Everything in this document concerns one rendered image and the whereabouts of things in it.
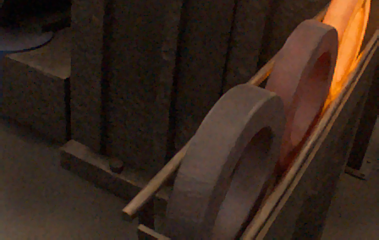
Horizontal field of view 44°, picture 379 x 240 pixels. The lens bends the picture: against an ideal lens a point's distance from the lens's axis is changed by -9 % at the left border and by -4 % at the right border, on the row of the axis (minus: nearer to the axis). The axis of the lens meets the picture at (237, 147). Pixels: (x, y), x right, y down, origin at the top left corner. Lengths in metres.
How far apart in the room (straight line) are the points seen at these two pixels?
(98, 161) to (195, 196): 1.09
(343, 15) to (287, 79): 0.19
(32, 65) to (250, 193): 1.19
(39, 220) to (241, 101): 1.03
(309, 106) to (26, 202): 0.96
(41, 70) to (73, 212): 0.47
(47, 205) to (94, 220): 0.15
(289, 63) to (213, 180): 0.19
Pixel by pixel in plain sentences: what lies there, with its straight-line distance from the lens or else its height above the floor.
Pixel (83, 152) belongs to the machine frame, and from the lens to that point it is 1.49.
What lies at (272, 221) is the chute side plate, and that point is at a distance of 0.50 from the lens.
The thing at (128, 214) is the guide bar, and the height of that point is 0.64.
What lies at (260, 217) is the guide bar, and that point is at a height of 0.60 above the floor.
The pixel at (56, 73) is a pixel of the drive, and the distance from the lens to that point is 1.56.
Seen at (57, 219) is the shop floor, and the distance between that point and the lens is 1.37.
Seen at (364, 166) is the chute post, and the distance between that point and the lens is 1.77.
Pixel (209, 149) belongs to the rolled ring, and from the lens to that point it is 0.38.
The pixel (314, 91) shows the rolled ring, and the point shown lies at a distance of 0.66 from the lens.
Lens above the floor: 0.92
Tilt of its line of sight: 32 degrees down
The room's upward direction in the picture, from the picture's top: 10 degrees clockwise
